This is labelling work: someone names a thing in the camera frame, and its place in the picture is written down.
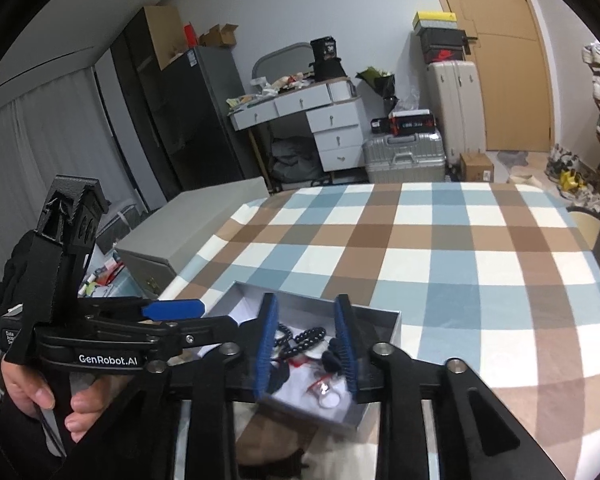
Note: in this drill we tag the plaid blue brown tablecloth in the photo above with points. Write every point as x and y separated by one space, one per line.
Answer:
495 274

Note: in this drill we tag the white upright suitcase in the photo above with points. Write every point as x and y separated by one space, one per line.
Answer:
456 102

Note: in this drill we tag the person's left hand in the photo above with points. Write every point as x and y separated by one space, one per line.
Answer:
29 390

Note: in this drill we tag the black curved hair comb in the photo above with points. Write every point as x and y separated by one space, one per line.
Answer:
289 467

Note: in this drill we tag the silver flat suitcase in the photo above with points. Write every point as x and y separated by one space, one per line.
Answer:
419 157

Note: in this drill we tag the silver grey box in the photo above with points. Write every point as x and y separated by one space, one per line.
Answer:
297 398

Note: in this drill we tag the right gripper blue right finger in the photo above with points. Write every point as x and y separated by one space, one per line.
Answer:
477 437

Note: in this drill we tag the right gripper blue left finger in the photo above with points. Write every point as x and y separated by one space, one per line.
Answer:
211 379

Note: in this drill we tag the grey safe box left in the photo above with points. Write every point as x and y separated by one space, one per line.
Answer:
157 250

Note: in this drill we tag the white curtain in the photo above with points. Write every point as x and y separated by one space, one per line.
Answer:
58 128

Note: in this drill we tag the yellow shoe box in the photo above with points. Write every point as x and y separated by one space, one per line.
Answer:
434 19

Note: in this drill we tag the black red shoe box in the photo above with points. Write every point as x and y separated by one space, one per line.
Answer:
442 44

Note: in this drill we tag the green flower bouquet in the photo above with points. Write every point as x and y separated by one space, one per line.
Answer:
381 81

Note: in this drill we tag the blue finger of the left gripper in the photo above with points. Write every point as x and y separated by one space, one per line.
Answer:
201 332
173 310

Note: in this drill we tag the small cardboard box floor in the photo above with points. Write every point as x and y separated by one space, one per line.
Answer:
476 167

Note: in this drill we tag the cardboard box on fridge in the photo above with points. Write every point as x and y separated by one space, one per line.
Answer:
222 36

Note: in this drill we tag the wooden door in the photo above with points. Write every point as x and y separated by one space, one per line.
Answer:
506 46

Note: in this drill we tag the black red box on suitcase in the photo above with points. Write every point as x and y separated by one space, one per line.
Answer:
405 123

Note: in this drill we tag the grey curved chair back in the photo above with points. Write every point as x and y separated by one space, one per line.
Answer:
286 61

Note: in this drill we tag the black refrigerator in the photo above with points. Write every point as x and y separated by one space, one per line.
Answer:
203 145

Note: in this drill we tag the black hat box stack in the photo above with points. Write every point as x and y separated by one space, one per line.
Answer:
327 64

